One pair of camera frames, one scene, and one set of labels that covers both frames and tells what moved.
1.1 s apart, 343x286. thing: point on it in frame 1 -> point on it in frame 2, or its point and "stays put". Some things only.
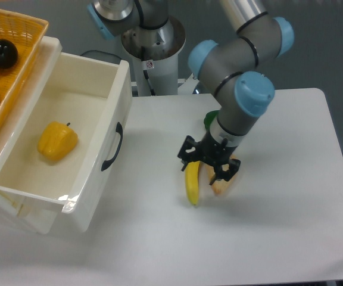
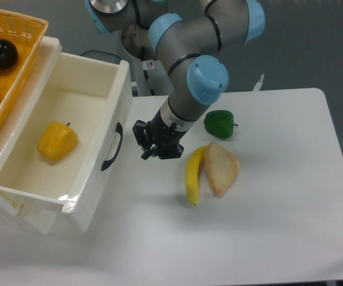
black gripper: [214, 153] -> [158, 133]
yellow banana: [192, 171] stays put
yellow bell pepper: [58, 142] stays put
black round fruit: [2, 53] stays put
